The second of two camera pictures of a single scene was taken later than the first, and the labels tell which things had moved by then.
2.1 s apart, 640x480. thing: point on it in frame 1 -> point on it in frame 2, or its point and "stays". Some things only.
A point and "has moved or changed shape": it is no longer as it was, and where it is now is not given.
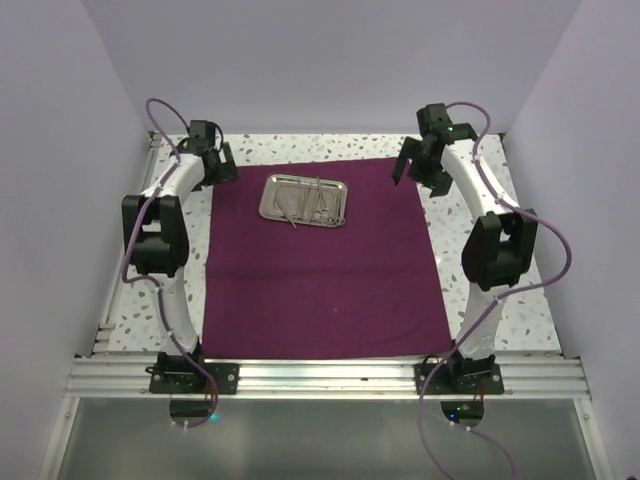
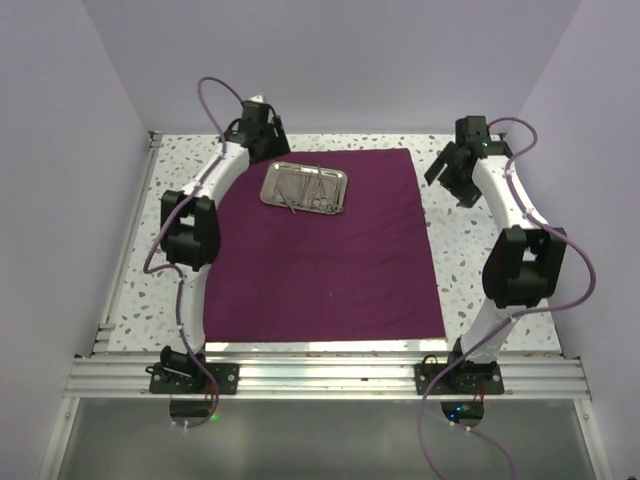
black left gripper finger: (227, 163) -> (282, 146)
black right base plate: (478, 376) stays
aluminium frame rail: (128, 378) stays
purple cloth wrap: (369, 287) has moved or changed shape
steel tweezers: (276, 205) -> (283, 198)
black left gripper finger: (214, 172) -> (262, 151)
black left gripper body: (215, 150) -> (268, 134)
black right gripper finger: (409, 150) -> (433, 172)
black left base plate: (176, 373) stays
